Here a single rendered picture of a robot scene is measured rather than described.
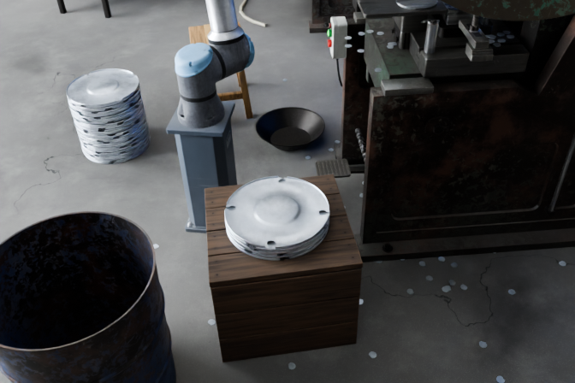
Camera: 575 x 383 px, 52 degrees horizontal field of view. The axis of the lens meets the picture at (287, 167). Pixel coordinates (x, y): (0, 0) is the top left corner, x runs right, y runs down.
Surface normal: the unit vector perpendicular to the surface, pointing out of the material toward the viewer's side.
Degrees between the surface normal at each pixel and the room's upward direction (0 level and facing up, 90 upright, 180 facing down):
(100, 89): 0
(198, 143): 90
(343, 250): 0
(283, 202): 0
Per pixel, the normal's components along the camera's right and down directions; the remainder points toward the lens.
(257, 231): -0.03, -0.79
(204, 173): -0.14, 0.61
